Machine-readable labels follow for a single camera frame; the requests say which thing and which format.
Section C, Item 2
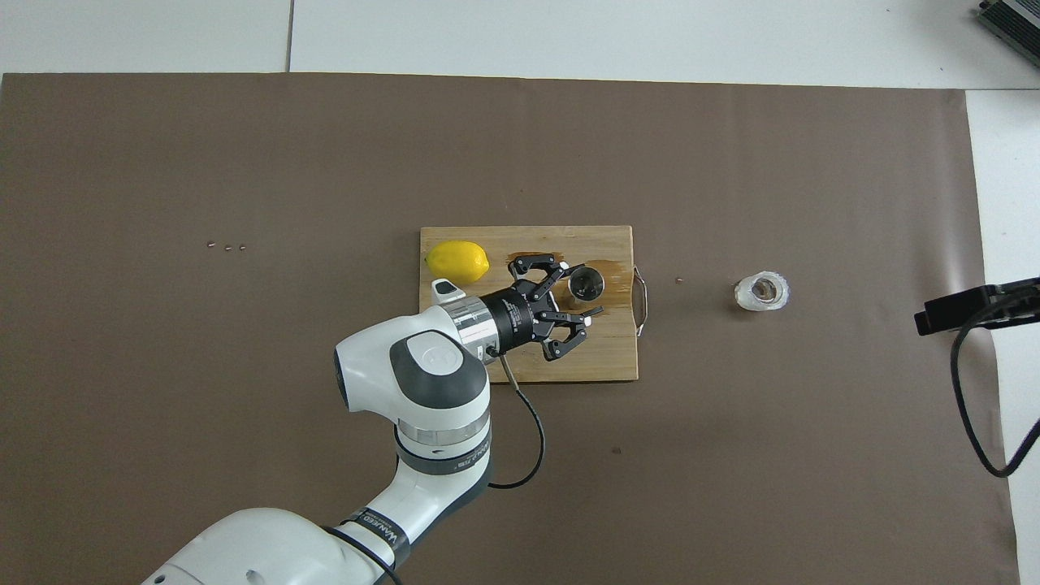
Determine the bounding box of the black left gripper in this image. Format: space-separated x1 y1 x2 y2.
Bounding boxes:
485 254 606 362

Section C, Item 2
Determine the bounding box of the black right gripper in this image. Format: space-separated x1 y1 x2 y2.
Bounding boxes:
914 277 1040 336

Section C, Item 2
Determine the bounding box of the steel double jigger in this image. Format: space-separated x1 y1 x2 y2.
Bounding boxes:
566 264 606 306

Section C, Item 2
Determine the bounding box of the small clear glass cup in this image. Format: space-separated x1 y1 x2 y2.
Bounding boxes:
734 270 790 313

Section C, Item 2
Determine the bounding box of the yellow lemon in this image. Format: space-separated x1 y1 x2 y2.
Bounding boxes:
426 240 491 285

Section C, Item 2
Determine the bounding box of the wooden cutting board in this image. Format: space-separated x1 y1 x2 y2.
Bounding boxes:
418 225 648 384

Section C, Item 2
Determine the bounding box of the grey ribbed metal device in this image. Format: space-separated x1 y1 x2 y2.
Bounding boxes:
975 0 1040 67

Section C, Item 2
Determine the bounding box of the brown paper table mat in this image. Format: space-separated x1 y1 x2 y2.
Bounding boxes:
0 71 1021 585

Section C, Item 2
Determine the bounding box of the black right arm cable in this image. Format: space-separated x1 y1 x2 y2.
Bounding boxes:
950 291 1040 479

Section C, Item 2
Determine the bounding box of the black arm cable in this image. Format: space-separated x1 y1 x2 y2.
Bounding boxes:
950 291 1040 479
323 353 546 585

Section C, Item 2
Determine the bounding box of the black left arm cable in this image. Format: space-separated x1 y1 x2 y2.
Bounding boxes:
323 353 546 585

